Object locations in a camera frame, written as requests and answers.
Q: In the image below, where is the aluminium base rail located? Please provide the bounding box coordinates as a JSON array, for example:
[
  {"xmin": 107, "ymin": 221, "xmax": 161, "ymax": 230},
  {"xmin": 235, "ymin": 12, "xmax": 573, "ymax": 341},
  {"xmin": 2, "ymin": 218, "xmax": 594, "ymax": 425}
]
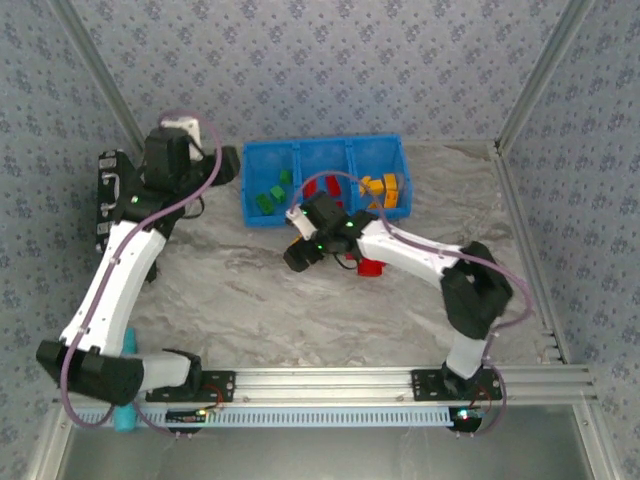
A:
[{"xmin": 53, "ymin": 366, "xmax": 599, "ymax": 405}]

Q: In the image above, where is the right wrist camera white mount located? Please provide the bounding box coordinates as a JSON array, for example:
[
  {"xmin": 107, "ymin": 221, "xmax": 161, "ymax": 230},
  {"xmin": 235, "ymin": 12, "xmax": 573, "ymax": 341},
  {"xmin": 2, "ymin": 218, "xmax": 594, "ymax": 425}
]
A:
[{"xmin": 285, "ymin": 206, "xmax": 315, "ymax": 240}]

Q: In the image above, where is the teal foam cylinder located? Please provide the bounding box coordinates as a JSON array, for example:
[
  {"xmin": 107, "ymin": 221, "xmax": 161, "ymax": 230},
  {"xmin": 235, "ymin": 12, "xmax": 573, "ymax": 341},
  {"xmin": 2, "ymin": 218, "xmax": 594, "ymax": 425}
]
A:
[{"xmin": 113, "ymin": 327, "xmax": 140, "ymax": 432}]

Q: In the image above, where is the black case with metal handle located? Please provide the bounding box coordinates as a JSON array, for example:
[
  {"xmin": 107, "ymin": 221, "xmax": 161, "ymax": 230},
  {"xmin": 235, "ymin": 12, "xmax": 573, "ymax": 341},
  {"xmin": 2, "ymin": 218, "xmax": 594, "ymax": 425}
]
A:
[{"xmin": 95, "ymin": 148, "xmax": 161, "ymax": 284}]

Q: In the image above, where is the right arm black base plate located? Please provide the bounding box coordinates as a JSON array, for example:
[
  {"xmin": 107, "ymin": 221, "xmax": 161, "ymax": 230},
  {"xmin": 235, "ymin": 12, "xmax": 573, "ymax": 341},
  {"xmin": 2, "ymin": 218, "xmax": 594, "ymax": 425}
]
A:
[{"xmin": 411, "ymin": 368, "xmax": 503, "ymax": 401}]

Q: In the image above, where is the blue three-compartment plastic bin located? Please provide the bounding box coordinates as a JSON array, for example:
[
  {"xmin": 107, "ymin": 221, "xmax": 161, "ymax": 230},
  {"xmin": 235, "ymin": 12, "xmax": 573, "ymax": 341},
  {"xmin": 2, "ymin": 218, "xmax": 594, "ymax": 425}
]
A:
[{"xmin": 242, "ymin": 132, "xmax": 414, "ymax": 229}]

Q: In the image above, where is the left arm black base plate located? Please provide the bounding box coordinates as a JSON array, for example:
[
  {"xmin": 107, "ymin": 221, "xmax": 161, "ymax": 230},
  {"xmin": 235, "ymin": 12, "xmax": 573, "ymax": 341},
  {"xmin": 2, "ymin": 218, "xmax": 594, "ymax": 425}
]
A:
[{"xmin": 145, "ymin": 369, "xmax": 237, "ymax": 403}]

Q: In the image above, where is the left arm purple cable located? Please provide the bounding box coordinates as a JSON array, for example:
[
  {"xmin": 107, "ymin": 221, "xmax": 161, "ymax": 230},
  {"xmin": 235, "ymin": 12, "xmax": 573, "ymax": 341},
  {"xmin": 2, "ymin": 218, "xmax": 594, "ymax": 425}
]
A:
[{"xmin": 58, "ymin": 109, "xmax": 224, "ymax": 437}]

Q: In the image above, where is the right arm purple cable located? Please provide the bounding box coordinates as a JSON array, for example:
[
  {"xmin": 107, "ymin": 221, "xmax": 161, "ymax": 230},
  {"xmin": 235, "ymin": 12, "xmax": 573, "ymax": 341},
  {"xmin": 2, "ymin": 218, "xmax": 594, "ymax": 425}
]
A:
[{"xmin": 289, "ymin": 171, "xmax": 536, "ymax": 437}]

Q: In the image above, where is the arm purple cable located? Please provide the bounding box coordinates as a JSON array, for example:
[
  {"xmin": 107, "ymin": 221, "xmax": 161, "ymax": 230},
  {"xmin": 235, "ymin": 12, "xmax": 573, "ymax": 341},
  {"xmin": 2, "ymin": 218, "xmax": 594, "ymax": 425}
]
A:
[
  {"xmin": 289, "ymin": 171, "xmax": 536, "ymax": 437},
  {"xmin": 58, "ymin": 109, "xmax": 224, "ymax": 437}
]

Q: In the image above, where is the aluminium frame post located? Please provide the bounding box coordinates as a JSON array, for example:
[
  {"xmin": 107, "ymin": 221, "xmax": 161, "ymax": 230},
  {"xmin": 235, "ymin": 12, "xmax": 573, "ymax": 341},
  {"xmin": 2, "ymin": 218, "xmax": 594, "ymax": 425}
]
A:
[
  {"xmin": 49, "ymin": 0, "xmax": 152, "ymax": 154},
  {"xmin": 493, "ymin": 0, "xmax": 597, "ymax": 154}
]

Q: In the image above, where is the grey metal panel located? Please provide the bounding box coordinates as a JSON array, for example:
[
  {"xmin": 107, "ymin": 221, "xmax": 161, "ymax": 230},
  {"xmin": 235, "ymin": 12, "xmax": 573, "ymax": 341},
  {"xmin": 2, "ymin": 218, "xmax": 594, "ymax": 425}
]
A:
[{"xmin": 49, "ymin": 404, "xmax": 619, "ymax": 480}]

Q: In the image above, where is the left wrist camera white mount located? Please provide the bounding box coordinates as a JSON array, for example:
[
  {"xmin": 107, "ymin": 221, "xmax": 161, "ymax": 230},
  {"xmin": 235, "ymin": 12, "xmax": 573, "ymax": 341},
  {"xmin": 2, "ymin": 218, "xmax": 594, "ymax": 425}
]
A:
[{"xmin": 160, "ymin": 115, "xmax": 204, "ymax": 161}]

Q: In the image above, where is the light blue slotted cable duct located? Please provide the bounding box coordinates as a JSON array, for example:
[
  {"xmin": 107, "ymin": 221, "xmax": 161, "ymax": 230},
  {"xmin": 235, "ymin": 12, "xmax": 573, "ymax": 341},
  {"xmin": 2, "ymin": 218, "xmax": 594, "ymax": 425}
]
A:
[{"xmin": 74, "ymin": 405, "xmax": 451, "ymax": 428}]

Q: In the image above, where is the aluminium side rail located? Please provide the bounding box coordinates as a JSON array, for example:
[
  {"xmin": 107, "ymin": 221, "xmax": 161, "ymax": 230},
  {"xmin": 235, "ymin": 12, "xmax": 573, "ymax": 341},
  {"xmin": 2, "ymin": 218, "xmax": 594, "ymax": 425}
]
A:
[{"xmin": 488, "ymin": 143, "xmax": 572, "ymax": 365}]

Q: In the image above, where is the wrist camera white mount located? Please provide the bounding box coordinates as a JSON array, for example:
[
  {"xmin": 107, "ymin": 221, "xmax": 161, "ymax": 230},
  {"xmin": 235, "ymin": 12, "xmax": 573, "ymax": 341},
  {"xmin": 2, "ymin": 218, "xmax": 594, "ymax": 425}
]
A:
[
  {"xmin": 160, "ymin": 115, "xmax": 204, "ymax": 161},
  {"xmin": 285, "ymin": 206, "xmax": 315, "ymax": 240}
]

